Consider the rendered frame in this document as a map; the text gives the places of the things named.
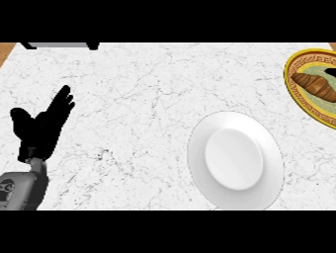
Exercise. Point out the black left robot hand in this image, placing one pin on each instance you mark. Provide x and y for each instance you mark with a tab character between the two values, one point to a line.
43	126

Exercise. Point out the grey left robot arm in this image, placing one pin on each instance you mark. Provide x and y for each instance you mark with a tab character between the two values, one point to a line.
19	190

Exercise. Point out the brown croissant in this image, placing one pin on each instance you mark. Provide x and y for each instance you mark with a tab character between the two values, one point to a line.
317	86

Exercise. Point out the yellow patterned plate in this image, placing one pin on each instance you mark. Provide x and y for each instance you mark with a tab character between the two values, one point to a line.
321	108

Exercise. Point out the white plate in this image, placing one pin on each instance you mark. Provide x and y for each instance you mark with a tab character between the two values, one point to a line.
234	160

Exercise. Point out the grey appliance with black feet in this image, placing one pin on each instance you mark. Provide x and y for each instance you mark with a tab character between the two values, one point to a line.
61	45

